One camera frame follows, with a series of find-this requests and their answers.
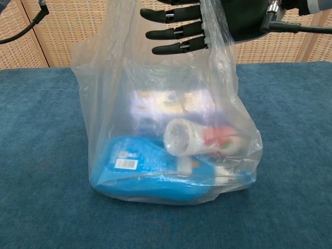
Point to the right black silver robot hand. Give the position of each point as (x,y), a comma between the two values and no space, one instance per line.
(243,18)

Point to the clear plastic bag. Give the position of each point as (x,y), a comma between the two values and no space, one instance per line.
(103,103)

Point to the white box with blue logo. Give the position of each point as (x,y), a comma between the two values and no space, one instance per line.
(155,103)

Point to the white bottle with red print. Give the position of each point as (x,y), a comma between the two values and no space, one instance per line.
(197,140)

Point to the woven bamboo folding screen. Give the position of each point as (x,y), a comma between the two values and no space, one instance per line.
(72,31)

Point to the blue plastic package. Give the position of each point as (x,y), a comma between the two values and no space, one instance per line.
(145,181)

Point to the blue carpet table mat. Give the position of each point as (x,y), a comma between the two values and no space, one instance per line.
(39,155)

